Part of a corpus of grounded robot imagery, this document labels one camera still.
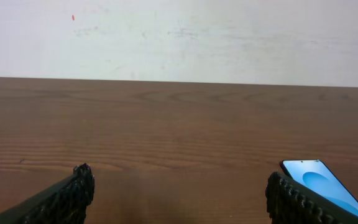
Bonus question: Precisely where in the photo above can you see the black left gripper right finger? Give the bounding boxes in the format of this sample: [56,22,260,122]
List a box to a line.
[265,172,358,224]

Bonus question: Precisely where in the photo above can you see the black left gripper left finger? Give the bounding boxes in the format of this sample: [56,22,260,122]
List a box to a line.
[0,163,94,224]

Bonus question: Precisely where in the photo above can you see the blue Galaxy smartphone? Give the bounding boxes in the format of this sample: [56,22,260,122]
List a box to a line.
[280,159,358,216]

